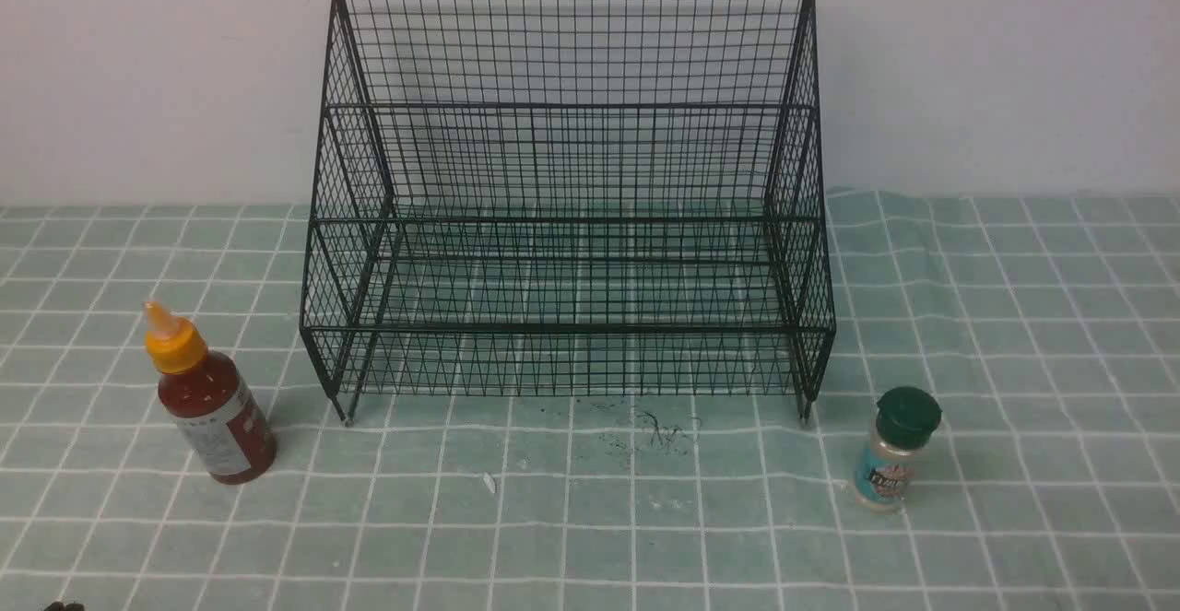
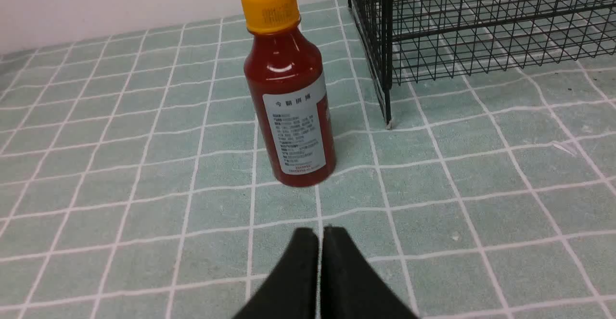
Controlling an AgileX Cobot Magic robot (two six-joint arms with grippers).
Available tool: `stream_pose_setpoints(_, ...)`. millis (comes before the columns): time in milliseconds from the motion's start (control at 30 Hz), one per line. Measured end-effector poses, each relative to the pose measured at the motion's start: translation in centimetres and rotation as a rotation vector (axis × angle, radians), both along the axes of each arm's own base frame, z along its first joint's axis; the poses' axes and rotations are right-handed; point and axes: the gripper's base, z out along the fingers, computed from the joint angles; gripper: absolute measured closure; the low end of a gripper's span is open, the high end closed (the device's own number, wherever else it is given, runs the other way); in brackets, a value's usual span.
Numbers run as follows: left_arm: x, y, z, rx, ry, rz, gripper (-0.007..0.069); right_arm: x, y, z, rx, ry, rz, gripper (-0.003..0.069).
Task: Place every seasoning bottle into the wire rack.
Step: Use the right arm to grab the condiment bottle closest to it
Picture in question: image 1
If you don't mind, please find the black wire mesh shelf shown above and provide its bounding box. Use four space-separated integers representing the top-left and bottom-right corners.
299 0 837 425

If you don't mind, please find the green checkered tablecloth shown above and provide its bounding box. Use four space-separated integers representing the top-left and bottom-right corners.
4 190 1176 610

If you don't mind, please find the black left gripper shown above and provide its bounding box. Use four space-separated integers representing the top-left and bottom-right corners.
42 600 86 611

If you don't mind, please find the red sauce bottle yellow cap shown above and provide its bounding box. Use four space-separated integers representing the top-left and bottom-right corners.
143 301 277 486

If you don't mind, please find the seasoning jar green lid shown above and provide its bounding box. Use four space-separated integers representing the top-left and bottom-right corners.
852 387 943 511

